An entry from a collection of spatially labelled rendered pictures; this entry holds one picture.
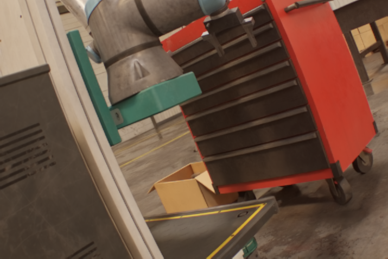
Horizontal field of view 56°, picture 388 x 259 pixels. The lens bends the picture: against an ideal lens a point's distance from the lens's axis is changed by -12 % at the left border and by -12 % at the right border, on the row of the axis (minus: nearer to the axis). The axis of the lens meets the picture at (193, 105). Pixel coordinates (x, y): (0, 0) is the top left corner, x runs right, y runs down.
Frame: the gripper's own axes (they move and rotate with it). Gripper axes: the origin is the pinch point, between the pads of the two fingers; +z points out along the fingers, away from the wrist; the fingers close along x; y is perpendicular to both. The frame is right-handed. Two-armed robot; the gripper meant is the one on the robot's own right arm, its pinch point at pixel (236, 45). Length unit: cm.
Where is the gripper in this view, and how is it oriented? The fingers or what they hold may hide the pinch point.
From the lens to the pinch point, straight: 148.9
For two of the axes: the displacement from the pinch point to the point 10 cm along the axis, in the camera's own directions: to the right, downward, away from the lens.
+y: -3.0, 5.9, -7.5
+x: 8.4, -2.1, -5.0
